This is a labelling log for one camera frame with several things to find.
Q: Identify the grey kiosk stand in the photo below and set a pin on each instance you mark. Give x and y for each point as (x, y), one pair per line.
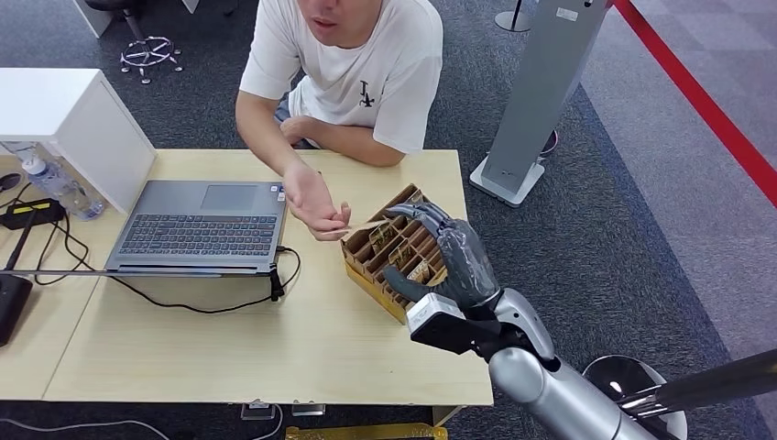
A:
(540, 91)

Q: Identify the person's right forearm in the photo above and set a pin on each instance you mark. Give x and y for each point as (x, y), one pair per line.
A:
(261, 130)

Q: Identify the black power adapter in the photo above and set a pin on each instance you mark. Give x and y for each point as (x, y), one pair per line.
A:
(30, 212)

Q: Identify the person's right hand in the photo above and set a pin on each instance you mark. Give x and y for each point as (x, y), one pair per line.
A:
(312, 200)

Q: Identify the black round base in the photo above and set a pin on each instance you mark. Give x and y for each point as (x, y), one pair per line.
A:
(549, 146)

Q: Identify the clear plastic water bottle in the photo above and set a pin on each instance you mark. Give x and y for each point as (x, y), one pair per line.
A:
(61, 188)

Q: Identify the round stanchion base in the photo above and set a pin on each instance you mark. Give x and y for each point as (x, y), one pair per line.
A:
(513, 21)

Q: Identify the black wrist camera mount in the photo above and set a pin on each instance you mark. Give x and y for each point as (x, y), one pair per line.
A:
(443, 328)

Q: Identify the clear plastic bracket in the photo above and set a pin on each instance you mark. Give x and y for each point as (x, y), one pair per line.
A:
(308, 410)
(258, 412)

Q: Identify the cardboard card holder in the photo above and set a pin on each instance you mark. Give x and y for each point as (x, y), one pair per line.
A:
(364, 267)

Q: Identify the grey laptop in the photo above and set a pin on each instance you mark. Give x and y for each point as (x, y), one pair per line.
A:
(200, 234)

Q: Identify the red barrier belt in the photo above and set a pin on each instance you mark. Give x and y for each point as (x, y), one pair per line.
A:
(698, 97)

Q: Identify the white cabinet box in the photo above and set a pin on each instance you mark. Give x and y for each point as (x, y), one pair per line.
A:
(67, 115)

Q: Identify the person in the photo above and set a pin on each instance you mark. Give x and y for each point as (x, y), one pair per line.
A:
(364, 73)

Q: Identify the white furniture panel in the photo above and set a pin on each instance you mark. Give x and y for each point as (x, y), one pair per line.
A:
(94, 15)

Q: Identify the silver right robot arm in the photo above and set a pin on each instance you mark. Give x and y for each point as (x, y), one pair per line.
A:
(558, 395)

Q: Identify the person's left hand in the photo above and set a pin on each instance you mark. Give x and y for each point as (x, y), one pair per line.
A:
(297, 129)

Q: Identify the office chair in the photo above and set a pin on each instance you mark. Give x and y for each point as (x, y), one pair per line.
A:
(148, 54)

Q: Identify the yellow packaging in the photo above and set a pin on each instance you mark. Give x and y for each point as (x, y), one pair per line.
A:
(364, 433)

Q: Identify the chrome stanchion post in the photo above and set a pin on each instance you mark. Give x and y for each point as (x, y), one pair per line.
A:
(716, 384)

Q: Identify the black desk stand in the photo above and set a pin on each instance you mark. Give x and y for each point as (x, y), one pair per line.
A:
(12, 303)

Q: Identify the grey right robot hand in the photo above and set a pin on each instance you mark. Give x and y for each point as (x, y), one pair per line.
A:
(467, 267)

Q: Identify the person's left forearm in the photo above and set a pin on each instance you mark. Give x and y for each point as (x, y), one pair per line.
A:
(358, 146)

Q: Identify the black computer mouse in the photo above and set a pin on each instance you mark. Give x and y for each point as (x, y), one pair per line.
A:
(8, 181)

